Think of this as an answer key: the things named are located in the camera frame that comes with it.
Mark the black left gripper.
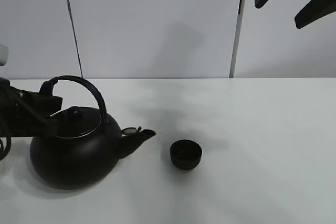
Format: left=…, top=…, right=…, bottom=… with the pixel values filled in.
left=1, top=78, right=63, bottom=138

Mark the black round teapot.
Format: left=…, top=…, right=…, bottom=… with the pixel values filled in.
left=29, top=75, right=156, bottom=190

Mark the grey wall panel strip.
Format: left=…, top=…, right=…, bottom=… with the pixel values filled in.
left=228, top=0, right=245, bottom=79

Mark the small black teacup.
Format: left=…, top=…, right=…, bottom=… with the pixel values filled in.
left=169, top=140, right=203, bottom=170

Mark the black hanging wall cable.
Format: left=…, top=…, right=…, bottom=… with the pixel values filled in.
left=61, top=0, right=84, bottom=78

